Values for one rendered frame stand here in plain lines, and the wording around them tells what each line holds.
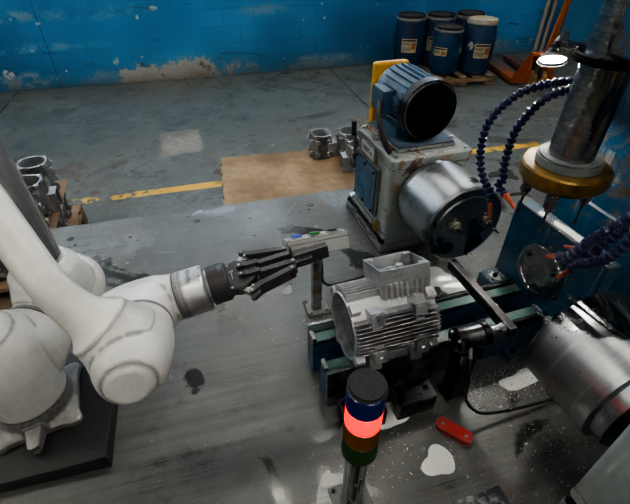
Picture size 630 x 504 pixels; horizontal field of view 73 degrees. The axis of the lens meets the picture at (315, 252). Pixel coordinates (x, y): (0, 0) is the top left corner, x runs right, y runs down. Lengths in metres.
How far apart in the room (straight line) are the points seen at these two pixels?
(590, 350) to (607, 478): 0.22
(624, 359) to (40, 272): 0.94
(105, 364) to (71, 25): 5.88
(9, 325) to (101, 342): 0.42
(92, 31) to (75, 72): 0.56
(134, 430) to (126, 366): 0.54
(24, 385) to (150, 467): 0.31
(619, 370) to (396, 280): 0.42
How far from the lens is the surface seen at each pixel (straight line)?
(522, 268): 1.31
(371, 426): 0.70
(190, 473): 1.08
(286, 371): 1.18
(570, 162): 1.02
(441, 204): 1.23
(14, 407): 1.13
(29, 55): 6.57
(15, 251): 0.72
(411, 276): 0.97
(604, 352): 0.94
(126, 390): 0.66
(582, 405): 0.97
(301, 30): 6.42
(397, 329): 0.94
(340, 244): 1.15
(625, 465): 0.94
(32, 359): 1.08
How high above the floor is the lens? 1.76
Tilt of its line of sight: 39 degrees down
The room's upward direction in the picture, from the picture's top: straight up
